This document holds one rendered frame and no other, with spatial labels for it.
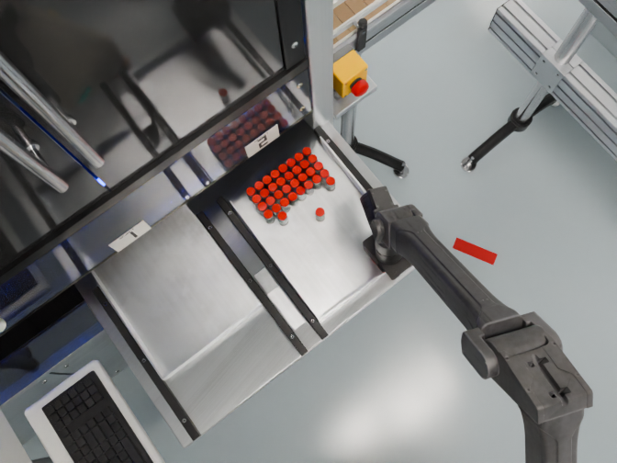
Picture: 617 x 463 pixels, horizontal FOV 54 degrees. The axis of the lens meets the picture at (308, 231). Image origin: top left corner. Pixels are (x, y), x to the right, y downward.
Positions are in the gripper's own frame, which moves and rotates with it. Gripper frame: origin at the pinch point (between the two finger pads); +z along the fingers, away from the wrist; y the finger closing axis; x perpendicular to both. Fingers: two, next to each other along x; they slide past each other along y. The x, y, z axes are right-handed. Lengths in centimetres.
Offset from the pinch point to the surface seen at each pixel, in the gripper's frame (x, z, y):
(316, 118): -7.3, -8.7, 35.2
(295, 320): 23.8, 1.2, 3.0
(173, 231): 34.2, -2.8, 35.9
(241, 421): 58, 89, 8
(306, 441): 44, 91, -11
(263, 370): 35.8, 1.9, -1.5
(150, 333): 51, -1, 20
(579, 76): -88, 34, 18
